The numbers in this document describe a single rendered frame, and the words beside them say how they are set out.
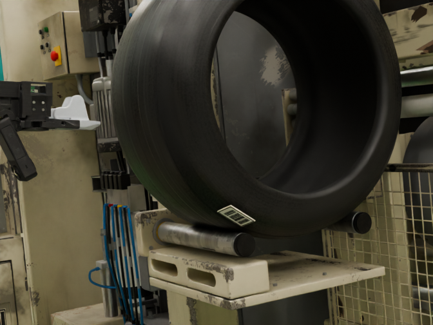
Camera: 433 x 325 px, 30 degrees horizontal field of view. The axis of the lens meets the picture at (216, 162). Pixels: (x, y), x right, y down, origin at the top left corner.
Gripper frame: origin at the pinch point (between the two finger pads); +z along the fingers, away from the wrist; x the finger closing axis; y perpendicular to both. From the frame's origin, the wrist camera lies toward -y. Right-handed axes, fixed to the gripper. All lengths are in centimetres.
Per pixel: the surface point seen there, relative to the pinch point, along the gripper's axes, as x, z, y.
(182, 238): 12.5, 24.3, -21.8
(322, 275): -5, 47, -28
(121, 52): 8.7, 8.9, 15.1
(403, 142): 46, 115, 1
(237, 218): -10.1, 24.2, -16.2
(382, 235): 27, 90, -24
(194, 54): -11.9, 14.2, 12.7
